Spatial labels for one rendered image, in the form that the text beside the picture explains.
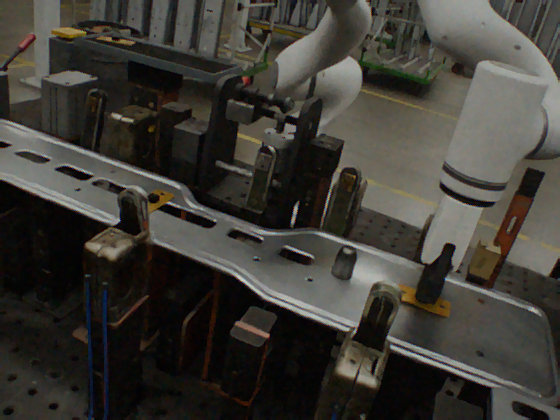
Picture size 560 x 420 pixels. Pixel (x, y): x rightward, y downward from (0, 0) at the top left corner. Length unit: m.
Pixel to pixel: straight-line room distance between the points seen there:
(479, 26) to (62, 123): 0.81
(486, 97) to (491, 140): 0.05
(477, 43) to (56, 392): 0.85
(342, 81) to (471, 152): 0.68
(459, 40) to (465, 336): 0.40
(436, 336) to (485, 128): 0.28
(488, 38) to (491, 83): 0.11
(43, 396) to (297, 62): 0.86
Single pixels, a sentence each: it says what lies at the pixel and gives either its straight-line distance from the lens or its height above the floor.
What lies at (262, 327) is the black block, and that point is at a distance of 0.64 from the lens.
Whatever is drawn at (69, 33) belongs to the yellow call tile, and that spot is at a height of 1.16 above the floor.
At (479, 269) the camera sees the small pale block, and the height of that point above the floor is 1.03.
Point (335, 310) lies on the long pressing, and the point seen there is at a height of 1.00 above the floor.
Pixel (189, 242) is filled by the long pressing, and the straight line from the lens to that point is 0.76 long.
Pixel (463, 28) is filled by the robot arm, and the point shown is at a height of 1.37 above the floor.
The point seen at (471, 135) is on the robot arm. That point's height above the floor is 1.27.
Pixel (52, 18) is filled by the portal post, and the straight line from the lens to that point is 4.78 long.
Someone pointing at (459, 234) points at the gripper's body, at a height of 1.15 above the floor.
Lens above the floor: 1.42
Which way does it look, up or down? 28 degrees down
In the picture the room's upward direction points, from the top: 12 degrees clockwise
